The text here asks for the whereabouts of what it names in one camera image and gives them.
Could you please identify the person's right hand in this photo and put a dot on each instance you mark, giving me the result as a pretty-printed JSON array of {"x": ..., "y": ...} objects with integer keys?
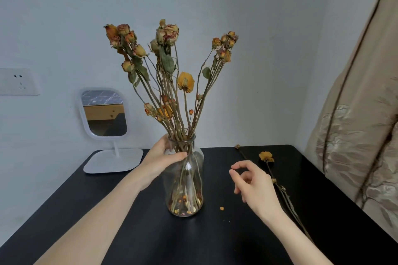
[{"x": 256, "y": 187}]

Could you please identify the person's left hand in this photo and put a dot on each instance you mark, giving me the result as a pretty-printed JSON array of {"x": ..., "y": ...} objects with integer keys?
[{"x": 158, "y": 159}]

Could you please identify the clear glass vase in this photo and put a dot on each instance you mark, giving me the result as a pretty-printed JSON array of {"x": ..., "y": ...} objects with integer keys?
[{"x": 199, "y": 162}]

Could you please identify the round yellow dried flower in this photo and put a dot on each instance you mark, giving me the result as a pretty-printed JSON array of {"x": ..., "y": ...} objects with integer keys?
[{"x": 164, "y": 112}]

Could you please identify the short cluster buds dried flower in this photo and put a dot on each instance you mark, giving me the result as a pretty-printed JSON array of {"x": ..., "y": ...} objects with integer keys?
[{"x": 148, "y": 108}]

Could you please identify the tiny-bud thin dried flower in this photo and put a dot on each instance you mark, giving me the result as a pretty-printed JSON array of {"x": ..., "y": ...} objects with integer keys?
[{"x": 191, "y": 112}]

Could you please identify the person's left forearm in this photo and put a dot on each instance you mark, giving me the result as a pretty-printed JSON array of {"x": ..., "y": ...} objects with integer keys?
[{"x": 93, "y": 221}]

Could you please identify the pile of dried orange petals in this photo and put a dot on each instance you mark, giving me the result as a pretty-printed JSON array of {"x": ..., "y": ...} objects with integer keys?
[{"x": 185, "y": 202}]

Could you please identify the white standing mirror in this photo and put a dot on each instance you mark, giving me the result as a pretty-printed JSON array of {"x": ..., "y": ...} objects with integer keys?
[{"x": 115, "y": 160}]

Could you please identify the black table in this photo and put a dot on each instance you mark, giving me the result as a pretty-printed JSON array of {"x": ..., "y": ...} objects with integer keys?
[{"x": 202, "y": 243}]

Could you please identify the beige embroidered curtain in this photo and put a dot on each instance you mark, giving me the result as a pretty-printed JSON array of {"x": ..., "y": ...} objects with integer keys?
[{"x": 357, "y": 150}]

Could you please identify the white wall socket panel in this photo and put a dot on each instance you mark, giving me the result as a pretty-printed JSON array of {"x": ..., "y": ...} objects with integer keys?
[{"x": 15, "y": 81}]

